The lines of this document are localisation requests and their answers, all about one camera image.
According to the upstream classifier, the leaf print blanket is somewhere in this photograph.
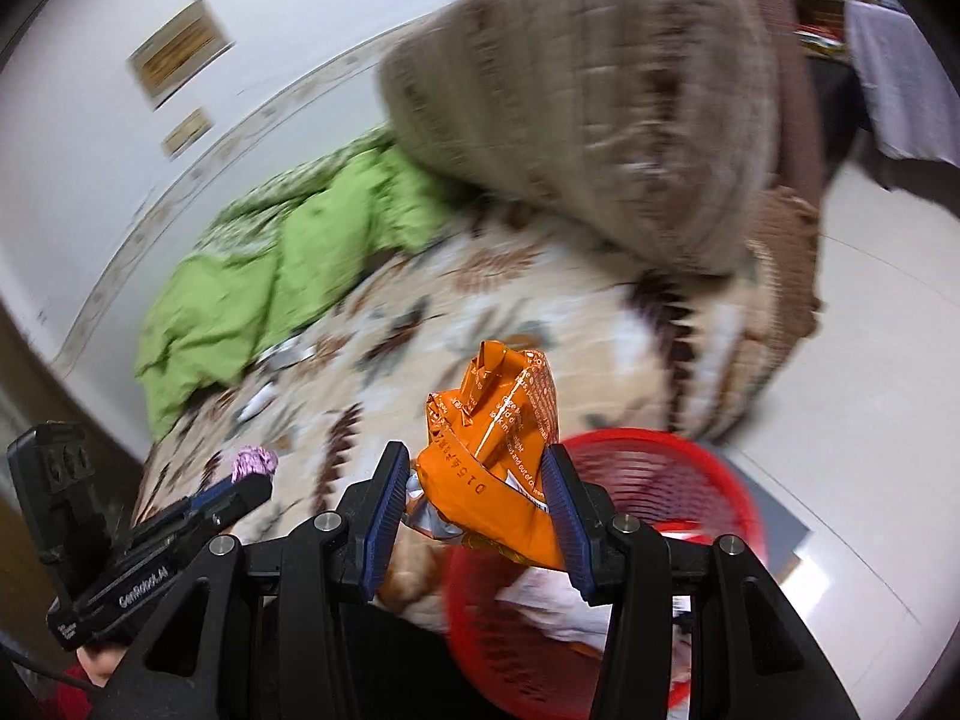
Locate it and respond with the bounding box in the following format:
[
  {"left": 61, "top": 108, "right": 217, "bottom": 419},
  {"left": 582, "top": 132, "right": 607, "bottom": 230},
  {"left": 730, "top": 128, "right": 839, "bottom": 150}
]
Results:
[{"left": 131, "top": 202, "right": 818, "bottom": 631}]

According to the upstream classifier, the striped beige pillow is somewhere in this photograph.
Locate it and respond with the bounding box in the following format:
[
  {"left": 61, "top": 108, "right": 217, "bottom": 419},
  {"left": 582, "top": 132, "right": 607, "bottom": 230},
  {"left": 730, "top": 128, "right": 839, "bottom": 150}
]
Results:
[{"left": 375, "top": 0, "right": 781, "bottom": 278}]

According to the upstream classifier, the white sock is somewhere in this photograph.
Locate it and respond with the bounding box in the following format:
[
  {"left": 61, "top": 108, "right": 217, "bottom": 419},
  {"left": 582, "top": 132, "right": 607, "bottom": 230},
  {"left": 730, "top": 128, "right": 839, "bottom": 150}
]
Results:
[{"left": 517, "top": 566, "right": 691, "bottom": 691}]

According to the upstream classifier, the purple wrapper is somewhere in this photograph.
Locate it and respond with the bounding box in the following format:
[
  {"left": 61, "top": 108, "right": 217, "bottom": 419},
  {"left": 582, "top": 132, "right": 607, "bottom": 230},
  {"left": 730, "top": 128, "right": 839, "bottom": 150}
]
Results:
[{"left": 232, "top": 446, "right": 280, "bottom": 485}]

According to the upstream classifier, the tiny framed wall picture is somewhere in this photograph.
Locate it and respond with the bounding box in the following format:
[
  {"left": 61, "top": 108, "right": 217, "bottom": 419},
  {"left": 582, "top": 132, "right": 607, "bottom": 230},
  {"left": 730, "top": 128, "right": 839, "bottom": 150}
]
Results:
[{"left": 161, "top": 106, "right": 215, "bottom": 158}]

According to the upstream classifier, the black cable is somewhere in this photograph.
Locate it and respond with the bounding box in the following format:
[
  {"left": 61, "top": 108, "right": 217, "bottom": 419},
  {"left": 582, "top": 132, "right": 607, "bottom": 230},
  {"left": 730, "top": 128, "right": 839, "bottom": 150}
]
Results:
[{"left": 0, "top": 630, "right": 98, "bottom": 691}]

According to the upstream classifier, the orange foil wrapper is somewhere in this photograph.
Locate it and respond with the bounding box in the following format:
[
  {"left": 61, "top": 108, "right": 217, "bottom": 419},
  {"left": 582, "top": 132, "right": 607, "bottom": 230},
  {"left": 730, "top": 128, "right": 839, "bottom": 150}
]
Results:
[{"left": 405, "top": 341, "right": 563, "bottom": 571}]

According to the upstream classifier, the white tablecloth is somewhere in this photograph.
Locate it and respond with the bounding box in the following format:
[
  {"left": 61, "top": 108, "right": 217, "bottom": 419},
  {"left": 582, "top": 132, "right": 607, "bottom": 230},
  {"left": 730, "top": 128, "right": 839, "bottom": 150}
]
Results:
[{"left": 844, "top": 0, "right": 960, "bottom": 162}]

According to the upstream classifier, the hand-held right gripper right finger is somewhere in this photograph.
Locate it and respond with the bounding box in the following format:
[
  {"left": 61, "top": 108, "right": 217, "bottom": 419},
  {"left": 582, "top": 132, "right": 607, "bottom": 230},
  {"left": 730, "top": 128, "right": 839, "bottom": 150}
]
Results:
[{"left": 541, "top": 444, "right": 860, "bottom": 720}]

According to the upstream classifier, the green duvet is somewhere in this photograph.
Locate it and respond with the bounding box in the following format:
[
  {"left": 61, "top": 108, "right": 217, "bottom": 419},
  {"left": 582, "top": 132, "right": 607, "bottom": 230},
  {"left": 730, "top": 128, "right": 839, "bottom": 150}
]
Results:
[{"left": 135, "top": 127, "right": 466, "bottom": 440}]

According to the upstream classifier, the person's left forearm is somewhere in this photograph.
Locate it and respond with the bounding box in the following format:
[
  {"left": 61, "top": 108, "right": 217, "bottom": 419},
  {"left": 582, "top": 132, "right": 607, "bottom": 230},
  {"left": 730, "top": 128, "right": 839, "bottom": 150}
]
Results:
[{"left": 45, "top": 645, "right": 132, "bottom": 720}]

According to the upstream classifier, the small framed wall picture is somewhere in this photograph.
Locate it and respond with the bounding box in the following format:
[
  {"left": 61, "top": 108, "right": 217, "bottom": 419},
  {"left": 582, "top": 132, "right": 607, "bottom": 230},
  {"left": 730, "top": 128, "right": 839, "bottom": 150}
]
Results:
[{"left": 126, "top": 0, "right": 230, "bottom": 110}]

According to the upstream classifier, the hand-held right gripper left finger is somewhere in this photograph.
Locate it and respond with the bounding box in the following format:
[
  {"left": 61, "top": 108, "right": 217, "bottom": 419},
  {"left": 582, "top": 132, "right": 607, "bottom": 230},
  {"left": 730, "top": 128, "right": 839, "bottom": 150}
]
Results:
[{"left": 90, "top": 441, "right": 412, "bottom": 720}]

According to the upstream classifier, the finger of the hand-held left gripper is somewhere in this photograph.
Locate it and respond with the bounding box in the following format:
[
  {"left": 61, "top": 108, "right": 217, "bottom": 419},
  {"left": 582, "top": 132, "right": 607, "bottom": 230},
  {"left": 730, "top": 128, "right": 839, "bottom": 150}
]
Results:
[{"left": 135, "top": 474, "right": 272, "bottom": 541}]

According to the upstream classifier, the small white grey box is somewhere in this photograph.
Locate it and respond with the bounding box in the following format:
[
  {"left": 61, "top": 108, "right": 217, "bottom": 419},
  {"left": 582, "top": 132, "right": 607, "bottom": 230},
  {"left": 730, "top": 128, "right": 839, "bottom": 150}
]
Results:
[{"left": 262, "top": 341, "right": 316, "bottom": 370}]

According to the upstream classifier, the red plastic basket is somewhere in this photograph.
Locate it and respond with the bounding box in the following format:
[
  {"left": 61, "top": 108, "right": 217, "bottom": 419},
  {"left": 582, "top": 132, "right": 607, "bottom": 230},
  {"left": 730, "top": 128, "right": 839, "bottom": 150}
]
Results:
[{"left": 442, "top": 431, "right": 766, "bottom": 720}]

